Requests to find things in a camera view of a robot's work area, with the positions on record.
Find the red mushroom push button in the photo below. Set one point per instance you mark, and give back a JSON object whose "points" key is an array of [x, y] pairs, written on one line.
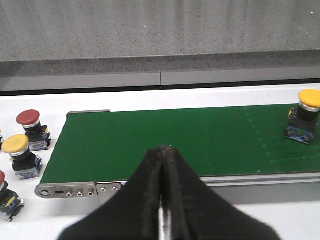
{"points": [[38, 134], [10, 202]]}

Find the aluminium conveyor side rail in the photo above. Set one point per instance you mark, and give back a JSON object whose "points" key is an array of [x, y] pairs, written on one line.
{"points": [[259, 180]]}

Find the conveyor end plate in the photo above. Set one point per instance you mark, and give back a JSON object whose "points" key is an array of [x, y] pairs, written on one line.
{"points": [[103, 190]]}

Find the grey stone counter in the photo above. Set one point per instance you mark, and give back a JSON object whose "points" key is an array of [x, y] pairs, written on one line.
{"points": [[50, 46]]}

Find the yellow mushroom push button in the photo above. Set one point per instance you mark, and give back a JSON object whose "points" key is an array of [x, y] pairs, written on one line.
{"points": [[26, 165], [303, 120]]}

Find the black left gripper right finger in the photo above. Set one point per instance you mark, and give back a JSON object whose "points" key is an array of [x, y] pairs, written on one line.
{"points": [[195, 212]]}

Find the green conveyor belt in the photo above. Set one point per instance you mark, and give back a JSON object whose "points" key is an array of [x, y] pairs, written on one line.
{"points": [[219, 141]]}

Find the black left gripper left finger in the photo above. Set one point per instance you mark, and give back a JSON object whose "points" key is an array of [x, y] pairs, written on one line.
{"points": [[132, 213]]}

